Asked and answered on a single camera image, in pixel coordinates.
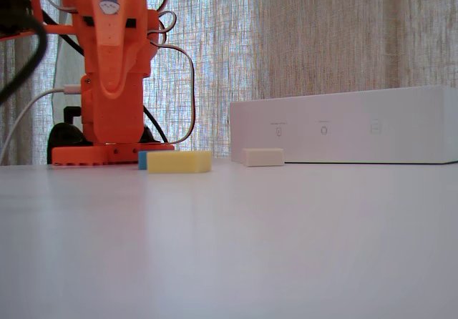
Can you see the orange robot base with holes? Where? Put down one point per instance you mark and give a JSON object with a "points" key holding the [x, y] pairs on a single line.
{"points": [[121, 122]]}

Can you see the pale grey sheer fabric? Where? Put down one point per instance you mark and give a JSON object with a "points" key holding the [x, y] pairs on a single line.
{"points": [[68, 68]]}

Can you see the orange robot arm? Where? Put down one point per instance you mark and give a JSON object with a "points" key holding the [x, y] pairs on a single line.
{"points": [[140, 47]]}

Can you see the black table clamp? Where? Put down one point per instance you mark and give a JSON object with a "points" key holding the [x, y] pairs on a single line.
{"points": [[64, 133]]}

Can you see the yellow foam cuboid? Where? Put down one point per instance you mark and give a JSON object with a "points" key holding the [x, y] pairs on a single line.
{"points": [[179, 161]]}

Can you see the blue foam cuboid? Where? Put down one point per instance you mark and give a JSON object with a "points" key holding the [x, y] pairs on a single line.
{"points": [[142, 160]]}

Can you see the cartoon face sticker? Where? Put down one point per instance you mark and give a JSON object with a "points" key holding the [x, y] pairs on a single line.
{"points": [[109, 6]]}

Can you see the white cardboard box bin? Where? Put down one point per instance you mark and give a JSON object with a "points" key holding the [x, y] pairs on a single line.
{"points": [[358, 126]]}

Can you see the orange moving gripper finger with sticker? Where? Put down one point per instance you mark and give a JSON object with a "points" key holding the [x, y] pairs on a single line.
{"points": [[111, 54]]}

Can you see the wrist camera with orange mount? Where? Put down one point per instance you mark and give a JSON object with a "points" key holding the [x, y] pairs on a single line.
{"points": [[14, 8]]}

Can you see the cream foam cuboid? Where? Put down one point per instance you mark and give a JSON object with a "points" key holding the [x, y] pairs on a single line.
{"points": [[263, 157]]}

